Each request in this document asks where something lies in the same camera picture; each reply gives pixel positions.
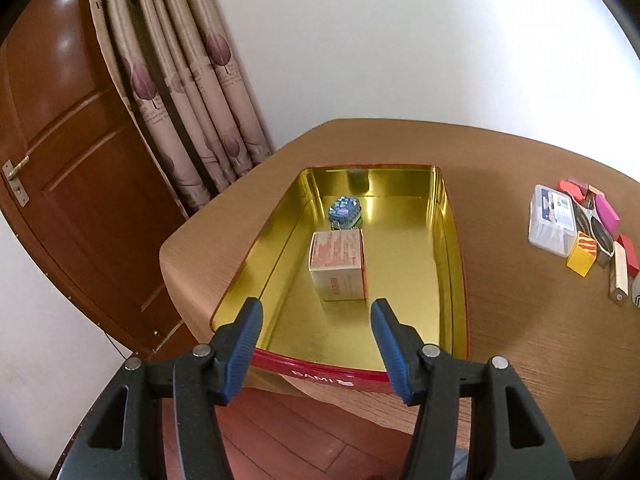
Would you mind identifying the clear box with label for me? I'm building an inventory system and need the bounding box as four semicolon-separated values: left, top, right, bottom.
528;184;577;258

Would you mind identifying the beige patterned curtain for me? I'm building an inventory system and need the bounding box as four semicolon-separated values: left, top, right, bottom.
89;0;271;212

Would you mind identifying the pink rectangular block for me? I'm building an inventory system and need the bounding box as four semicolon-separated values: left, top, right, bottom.
596;194;620;238

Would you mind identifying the brown wooden door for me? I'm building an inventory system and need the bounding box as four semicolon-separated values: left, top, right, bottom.
1;0;194;361

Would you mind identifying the red gold tin box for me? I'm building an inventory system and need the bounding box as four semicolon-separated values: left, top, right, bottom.
210;165;469;392

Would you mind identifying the yellow striped small box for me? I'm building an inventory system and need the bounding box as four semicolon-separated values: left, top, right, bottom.
566;231;598;278

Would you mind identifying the blue patterned small tin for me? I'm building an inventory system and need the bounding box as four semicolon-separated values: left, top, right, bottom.
328;196;361;230

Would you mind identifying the red rectangular block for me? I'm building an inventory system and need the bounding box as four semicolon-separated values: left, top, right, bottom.
616;234;640;278

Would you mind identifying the silver metal clamp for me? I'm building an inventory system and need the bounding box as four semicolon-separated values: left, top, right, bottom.
572;200;614;268

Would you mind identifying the lip gloss with gold cap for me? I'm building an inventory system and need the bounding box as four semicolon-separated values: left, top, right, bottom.
567;178;604;196

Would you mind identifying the red rounded square case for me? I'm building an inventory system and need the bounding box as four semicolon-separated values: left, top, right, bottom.
558;180;586;205

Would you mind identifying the white cardboard box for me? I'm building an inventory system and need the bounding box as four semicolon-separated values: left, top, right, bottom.
307;229;367;301

